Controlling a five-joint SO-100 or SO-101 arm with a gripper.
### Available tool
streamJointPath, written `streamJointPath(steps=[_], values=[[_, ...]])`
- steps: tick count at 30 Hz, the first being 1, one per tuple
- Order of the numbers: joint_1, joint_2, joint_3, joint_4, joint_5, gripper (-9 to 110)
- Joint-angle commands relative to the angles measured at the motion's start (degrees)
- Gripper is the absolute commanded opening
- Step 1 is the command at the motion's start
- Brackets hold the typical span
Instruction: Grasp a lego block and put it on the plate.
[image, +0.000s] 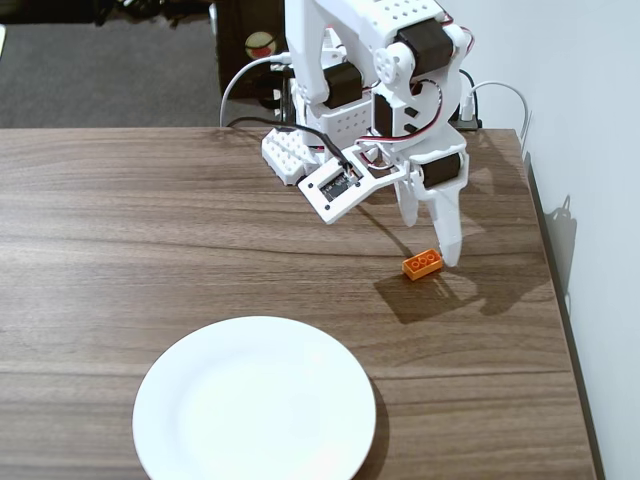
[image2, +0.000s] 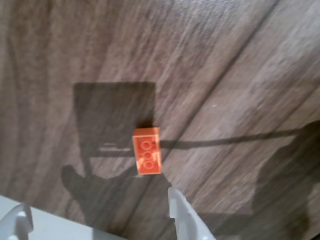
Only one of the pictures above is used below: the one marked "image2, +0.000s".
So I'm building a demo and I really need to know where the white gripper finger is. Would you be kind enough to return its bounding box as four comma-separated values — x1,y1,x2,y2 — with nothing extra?
167,186,216,240
0,194,94,240

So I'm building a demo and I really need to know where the orange lego block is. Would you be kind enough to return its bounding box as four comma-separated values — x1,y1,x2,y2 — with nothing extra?
131,126,163,175

